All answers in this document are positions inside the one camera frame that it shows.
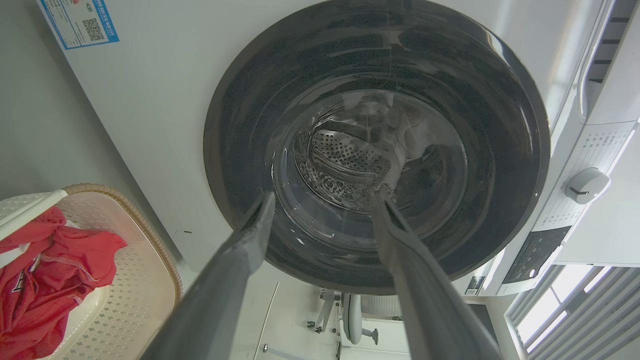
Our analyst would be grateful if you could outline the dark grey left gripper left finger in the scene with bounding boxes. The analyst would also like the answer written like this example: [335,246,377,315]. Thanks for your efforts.
[141,191,277,360]

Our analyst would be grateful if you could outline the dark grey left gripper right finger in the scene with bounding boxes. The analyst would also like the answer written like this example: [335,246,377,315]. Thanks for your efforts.
[369,187,504,360]

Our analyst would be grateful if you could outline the cream plastic laundry basket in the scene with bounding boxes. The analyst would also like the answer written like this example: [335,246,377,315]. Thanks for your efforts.
[0,183,183,360]

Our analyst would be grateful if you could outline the white office chair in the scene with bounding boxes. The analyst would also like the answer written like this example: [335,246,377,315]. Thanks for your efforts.
[307,290,379,360]

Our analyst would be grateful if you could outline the black display panel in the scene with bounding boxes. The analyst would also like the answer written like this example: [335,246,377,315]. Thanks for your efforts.
[502,226,572,285]

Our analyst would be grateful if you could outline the white garment behind door glass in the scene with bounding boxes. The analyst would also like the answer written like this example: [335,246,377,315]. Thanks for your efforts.
[345,95,431,193]

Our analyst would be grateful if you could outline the grey window blinds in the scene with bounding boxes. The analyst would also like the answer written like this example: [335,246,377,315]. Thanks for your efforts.
[505,265,640,360]

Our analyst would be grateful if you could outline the round dark washing machine door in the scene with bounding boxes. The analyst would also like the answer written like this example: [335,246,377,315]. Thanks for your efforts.
[203,0,551,296]

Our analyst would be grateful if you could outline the red garment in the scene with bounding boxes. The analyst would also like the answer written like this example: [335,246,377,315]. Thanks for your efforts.
[0,206,128,360]

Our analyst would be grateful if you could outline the white washing machine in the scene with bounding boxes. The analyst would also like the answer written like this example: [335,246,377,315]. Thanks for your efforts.
[36,0,640,298]

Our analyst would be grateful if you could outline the white round control knob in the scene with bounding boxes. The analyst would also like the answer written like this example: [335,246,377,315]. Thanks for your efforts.
[565,167,612,205]

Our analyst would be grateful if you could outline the white detergent drawer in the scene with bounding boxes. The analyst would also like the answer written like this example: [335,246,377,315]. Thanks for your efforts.
[577,0,640,125]

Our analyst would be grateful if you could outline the blue energy label sticker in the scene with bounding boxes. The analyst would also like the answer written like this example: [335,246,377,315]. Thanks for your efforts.
[39,0,120,50]

